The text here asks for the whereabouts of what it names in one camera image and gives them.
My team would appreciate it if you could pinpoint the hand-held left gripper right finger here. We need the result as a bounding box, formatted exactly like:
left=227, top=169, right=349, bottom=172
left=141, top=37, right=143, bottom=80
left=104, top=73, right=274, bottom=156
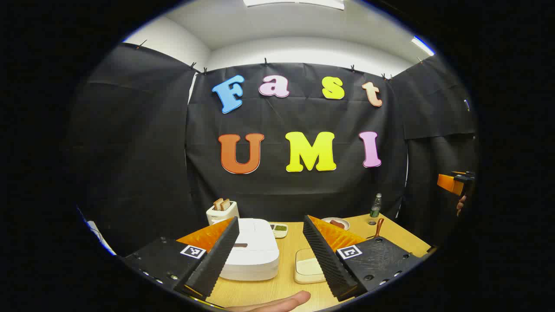
left=303, top=214, right=423, bottom=302

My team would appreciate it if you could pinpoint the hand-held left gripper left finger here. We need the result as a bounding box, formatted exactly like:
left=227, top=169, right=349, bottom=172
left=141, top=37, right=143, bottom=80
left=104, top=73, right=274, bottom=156
left=124, top=217, right=240, bottom=299

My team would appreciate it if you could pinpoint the white rice cooker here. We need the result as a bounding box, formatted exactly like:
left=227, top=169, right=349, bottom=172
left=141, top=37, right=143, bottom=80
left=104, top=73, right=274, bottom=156
left=219, top=218, right=280, bottom=281

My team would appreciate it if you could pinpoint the white round plate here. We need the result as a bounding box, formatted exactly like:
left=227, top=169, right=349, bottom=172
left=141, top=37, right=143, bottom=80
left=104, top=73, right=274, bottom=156
left=321, top=217, right=350, bottom=231

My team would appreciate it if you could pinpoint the white toaster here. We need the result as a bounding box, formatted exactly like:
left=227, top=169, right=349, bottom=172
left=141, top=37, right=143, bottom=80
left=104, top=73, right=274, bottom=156
left=206, top=201, right=240, bottom=226

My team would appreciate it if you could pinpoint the small ceiling light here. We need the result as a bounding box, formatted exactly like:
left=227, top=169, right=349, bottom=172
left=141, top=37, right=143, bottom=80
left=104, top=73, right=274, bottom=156
left=411, top=36, right=435, bottom=56

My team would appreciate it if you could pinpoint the long ceiling light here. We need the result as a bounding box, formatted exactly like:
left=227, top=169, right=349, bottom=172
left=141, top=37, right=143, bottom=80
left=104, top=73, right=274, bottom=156
left=243, top=0, right=345, bottom=10

